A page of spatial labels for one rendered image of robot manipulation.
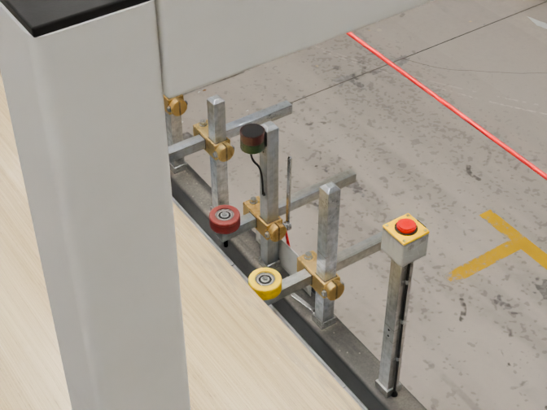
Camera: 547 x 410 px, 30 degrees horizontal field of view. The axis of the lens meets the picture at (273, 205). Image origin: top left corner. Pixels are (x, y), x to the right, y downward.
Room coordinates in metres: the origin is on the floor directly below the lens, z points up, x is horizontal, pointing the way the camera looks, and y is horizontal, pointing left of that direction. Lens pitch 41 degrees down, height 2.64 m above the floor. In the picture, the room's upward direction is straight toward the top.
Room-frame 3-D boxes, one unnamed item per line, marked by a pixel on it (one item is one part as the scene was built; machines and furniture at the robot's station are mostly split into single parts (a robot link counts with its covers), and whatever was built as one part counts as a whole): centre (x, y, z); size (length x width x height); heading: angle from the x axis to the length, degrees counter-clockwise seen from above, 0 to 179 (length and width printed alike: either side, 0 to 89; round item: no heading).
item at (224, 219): (1.95, 0.12, 0.85); 0.08 x 0.08 x 0.11
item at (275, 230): (1.99, 0.03, 0.85); 0.14 x 0.06 x 0.05; 34
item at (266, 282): (1.72, 0.02, 0.85); 0.08 x 0.08 x 0.11
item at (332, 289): (1.79, -0.12, 0.84); 0.14 x 0.06 x 0.05; 34
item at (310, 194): (2.06, -0.04, 0.84); 0.43 x 0.03 x 0.04; 124
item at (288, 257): (1.96, -0.03, 0.75); 0.26 x 0.01 x 0.10; 34
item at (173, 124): (2.39, 0.29, 0.88); 0.04 x 0.04 x 0.48; 34
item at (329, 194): (1.77, -0.13, 0.91); 0.04 x 0.04 x 0.48; 34
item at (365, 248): (1.83, -0.14, 0.84); 0.43 x 0.03 x 0.04; 124
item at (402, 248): (1.55, -0.27, 1.18); 0.07 x 0.07 x 0.08; 34
